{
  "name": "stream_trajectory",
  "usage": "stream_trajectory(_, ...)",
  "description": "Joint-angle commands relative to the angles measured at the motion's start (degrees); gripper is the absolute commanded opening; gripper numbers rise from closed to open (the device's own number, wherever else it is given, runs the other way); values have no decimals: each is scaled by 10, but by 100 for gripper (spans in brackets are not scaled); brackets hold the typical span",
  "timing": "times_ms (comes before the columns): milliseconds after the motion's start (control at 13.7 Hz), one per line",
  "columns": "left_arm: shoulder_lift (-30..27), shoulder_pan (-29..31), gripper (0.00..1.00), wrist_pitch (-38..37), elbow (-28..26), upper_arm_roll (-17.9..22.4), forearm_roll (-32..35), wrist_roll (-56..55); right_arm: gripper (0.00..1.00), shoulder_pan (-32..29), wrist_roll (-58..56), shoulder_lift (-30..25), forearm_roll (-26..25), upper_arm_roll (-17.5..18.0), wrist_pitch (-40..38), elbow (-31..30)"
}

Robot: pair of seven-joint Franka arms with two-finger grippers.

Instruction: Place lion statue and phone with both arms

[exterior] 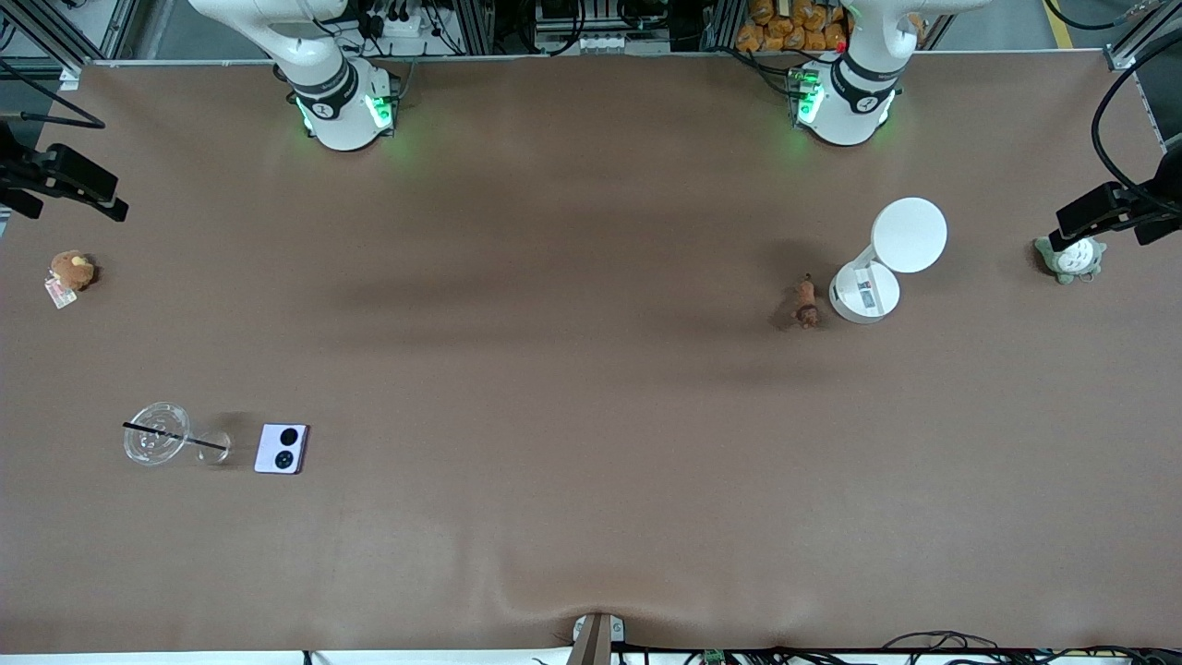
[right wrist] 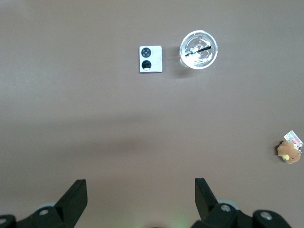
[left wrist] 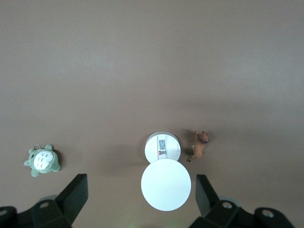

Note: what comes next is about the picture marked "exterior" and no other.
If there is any aluminium frame post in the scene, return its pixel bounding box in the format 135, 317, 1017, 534
1104, 0, 1174, 73
0, 0, 139, 91

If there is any orange plush toy pile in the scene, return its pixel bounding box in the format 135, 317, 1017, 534
735, 0, 852, 54

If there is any grey metal table bracket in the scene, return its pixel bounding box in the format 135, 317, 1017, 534
572, 612, 627, 665

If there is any white power strip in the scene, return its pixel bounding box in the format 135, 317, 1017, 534
356, 0, 437, 40

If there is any black straw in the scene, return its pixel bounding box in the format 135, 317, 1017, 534
122, 421, 230, 453

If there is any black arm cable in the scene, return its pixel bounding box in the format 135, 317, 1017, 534
0, 57, 106, 131
1091, 32, 1182, 215

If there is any brown lion statue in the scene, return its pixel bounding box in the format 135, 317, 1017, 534
793, 272, 822, 331

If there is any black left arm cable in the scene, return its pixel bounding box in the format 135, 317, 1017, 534
1091, 32, 1182, 215

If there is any white round desk lamp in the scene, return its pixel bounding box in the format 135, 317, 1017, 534
828, 197, 949, 325

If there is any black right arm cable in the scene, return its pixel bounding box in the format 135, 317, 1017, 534
0, 57, 106, 131

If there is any lilac flip phone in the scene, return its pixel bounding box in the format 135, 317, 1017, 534
254, 423, 310, 476

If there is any brown plush toy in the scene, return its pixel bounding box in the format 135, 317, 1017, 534
50, 250, 97, 293

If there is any clear plastic cup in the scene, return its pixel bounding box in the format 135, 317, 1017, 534
123, 402, 233, 467

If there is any grey green Totoro plush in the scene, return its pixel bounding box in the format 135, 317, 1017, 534
1033, 236, 1108, 286

